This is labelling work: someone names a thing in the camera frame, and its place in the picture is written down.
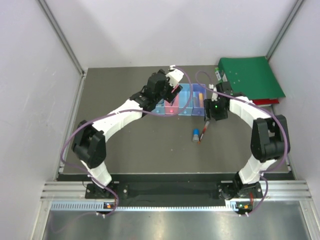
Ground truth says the dark green binder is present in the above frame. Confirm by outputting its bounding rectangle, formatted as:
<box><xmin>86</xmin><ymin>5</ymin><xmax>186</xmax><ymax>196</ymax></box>
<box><xmin>218</xmin><ymin>56</ymin><xmax>286</xmax><ymax>100</ymax></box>

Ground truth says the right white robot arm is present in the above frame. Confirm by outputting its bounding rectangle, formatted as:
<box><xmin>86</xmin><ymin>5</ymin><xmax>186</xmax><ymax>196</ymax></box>
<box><xmin>204</xmin><ymin>81</ymin><xmax>290</xmax><ymax>200</ymax></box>

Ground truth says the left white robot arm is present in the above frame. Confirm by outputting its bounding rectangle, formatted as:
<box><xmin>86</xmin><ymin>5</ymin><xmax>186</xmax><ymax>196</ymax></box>
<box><xmin>71</xmin><ymin>66</ymin><xmax>184</xmax><ymax>199</ymax></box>

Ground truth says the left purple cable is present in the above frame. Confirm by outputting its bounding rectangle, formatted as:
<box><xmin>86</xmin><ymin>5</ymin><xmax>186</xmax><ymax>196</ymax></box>
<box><xmin>49</xmin><ymin>65</ymin><xmax>195</xmax><ymax>233</ymax></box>

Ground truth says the red pen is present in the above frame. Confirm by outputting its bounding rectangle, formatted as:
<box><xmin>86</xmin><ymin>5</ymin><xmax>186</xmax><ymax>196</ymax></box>
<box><xmin>198</xmin><ymin>121</ymin><xmax>210</xmax><ymax>144</ymax></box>

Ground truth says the aluminium front rail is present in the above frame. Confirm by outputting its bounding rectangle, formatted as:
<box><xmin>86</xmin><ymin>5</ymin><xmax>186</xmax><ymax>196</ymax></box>
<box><xmin>41</xmin><ymin>180</ymin><xmax>312</xmax><ymax>201</ymax></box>

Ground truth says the purple drawer box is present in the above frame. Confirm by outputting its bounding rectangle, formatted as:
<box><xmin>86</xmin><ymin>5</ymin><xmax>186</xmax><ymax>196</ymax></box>
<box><xmin>191</xmin><ymin>83</ymin><xmax>207</xmax><ymax>117</ymax></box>

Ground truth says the grey slotted cable duct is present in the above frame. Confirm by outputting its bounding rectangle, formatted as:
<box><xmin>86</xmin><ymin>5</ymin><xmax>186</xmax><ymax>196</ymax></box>
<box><xmin>50</xmin><ymin>201</ymin><xmax>239</xmax><ymax>212</ymax></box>

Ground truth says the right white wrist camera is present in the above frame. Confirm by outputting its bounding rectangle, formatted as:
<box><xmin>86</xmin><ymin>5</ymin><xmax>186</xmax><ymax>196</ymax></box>
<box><xmin>208</xmin><ymin>84</ymin><xmax>219</xmax><ymax>101</ymax></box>

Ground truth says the light green folder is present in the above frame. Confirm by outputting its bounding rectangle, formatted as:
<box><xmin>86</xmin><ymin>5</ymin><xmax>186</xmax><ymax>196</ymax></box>
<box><xmin>214</xmin><ymin>67</ymin><xmax>271</xmax><ymax>107</ymax></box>

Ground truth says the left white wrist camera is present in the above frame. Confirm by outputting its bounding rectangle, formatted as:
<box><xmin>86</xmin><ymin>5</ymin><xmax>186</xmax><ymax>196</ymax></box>
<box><xmin>166</xmin><ymin>65</ymin><xmax>184</xmax><ymax>89</ymax></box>

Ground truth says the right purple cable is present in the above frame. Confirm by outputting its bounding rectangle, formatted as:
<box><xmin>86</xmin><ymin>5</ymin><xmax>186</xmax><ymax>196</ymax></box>
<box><xmin>194</xmin><ymin>71</ymin><xmax>291</xmax><ymax>217</ymax></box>

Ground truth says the pink drawer box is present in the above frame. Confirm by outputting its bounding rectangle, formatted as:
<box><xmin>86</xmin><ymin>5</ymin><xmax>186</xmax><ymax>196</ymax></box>
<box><xmin>164</xmin><ymin>95</ymin><xmax>179</xmax><ymax>115</ymax></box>

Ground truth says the red folder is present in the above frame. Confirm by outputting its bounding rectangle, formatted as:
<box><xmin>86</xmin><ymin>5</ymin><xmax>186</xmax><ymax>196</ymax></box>
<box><xmin>252</xmin><ymin>98</ymin><xmax>279</xmax><ymax>106</ymax></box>

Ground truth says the purple cable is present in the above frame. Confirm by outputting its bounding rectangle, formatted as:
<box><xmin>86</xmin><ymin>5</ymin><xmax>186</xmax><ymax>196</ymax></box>
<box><xmin>49</xmin><ymin>65</ymin><xmax>195</xmax><ymax>233</ymax></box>
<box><xmin>194</xmin><ymin>71</ymin><xmax>291</xmax><ymax>217</ymax></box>

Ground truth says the grey blue glue stick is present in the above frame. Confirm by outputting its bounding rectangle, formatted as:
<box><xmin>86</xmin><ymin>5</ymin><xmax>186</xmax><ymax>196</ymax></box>
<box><xmin>192</xmin><ymin>128</ymin><xmax>200</xmax><ymax>143</ymax></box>

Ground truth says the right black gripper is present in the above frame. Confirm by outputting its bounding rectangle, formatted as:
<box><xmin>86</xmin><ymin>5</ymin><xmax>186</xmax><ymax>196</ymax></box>
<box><xmin>203</xmin><ymin>98</ymin><xmax>228</xmax><ymax>122</ymax></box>

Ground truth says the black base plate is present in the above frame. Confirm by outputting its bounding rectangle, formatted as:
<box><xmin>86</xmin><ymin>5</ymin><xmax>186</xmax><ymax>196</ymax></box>
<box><xmin>84</xmin><ymin>180</ymin><xmax>263</xmax><ymax>200</ymax></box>

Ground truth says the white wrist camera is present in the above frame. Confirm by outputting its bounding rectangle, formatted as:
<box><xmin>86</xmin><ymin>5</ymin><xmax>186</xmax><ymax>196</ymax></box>
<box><xmin>166</xmin><ymin>65</ymin><xmax>184</xmax><ymax>89</ymax></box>
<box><xmin>208</xmin><ymin>84</ymin><xmax>219</xmax><ymax>101</ymax></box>

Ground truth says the orange highlighter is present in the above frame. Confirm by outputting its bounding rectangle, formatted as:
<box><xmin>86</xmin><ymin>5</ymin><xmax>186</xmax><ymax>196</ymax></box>
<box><xmin>198</xmin><ymin>92</ymin><xmax>204</xmax><ymax>108</ymax></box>

